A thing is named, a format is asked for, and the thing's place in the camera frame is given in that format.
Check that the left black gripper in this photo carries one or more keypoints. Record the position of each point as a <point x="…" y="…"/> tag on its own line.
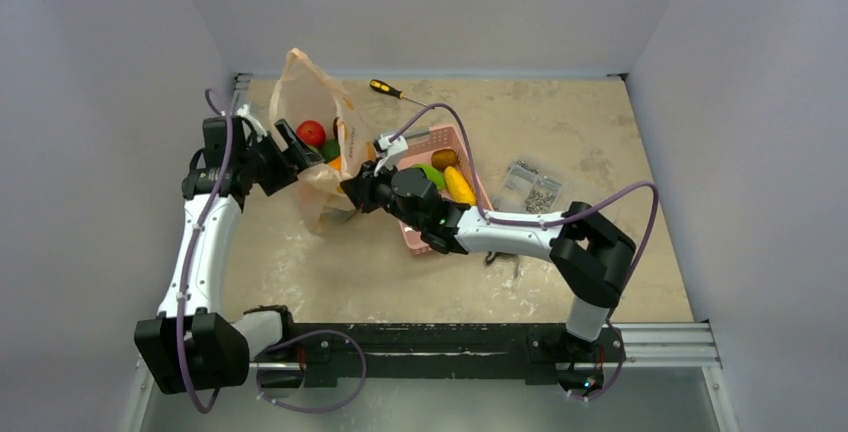
<point x="299" y="157"/>

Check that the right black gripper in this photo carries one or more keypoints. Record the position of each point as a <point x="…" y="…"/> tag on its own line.
<point x="361" y="187"/>

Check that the translucent orange plastic bag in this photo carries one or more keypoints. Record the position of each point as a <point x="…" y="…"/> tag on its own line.
<point x="322" y="113"/>

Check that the orange yellow fake mango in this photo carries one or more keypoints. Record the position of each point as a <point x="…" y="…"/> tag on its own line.
<point x="336" y="163"/>

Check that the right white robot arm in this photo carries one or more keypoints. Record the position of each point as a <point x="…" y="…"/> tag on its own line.
<point x="593" y="256"/>

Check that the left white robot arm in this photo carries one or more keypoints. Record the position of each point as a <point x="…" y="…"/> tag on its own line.
<point x="189" y="345"/>

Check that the red fake tomato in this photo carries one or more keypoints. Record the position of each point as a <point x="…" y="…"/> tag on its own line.
<point x="311" y="133"/>

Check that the green fake lime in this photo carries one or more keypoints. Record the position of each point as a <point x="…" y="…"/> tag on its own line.
<point x="330" y="150"/>

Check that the green fake starfruit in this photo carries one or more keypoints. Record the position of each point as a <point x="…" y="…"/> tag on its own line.
<point x="433" y="175"/>

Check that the brown fake kiwi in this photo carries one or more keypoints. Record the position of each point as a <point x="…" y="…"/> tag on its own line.
<point x="444" y="158"/>

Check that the pink plastic basket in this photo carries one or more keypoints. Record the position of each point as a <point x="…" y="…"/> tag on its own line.
<point x="423" y="142"/>

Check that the yellow black screwdriver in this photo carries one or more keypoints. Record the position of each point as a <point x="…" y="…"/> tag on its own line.
<point x="384" y="88"/>

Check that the black metal clamp tool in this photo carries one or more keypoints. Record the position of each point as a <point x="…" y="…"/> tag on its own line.
<point x="492" y="257"/>

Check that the clear plastic screw box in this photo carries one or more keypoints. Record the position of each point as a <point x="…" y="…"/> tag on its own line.
<point x="540" y="192"/>

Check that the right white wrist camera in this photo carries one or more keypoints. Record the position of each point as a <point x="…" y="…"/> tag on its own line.
<point x="390" y="149"/>

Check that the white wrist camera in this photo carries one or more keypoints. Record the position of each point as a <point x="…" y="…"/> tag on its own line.
<point x="390" y="149"/>
<point x="246" y="112"/>

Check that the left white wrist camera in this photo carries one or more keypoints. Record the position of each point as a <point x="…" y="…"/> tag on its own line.
<point x="246" y="112"/>

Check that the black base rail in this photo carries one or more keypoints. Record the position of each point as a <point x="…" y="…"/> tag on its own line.
<point x="319" y="355"/>

